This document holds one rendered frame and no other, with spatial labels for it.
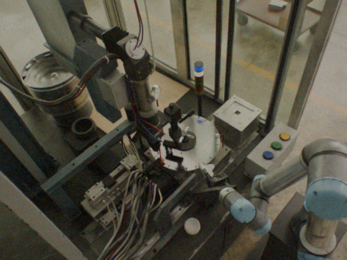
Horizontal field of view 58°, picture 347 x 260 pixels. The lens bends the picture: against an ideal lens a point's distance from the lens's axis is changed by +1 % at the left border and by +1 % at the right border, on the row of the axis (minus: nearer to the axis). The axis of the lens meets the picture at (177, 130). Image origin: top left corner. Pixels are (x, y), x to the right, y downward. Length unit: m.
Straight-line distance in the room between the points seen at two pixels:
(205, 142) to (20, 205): 0.96
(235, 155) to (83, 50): 0.94
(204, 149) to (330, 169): 0.66
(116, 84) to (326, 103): 2.35
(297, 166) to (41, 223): 0.76
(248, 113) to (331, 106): 1.52
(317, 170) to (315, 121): 2.00
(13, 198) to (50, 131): 1.34
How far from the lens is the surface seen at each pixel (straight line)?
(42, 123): 2.05
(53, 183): 1.37
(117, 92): 1.04
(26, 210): 0.70
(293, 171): 1.10
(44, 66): 1.89
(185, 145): 1.43
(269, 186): 1.21
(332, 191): 0.89
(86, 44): 1.10
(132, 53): 0.93
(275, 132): 1.58
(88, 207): 1.54
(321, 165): 0.93
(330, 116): 2.99
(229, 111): 1.65
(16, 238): 1.69
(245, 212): 1.14
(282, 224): 1.52
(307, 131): 2.82
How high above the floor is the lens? 2.12
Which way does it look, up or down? 51 degrees down
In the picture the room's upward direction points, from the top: 7 degrees counter-clockwise
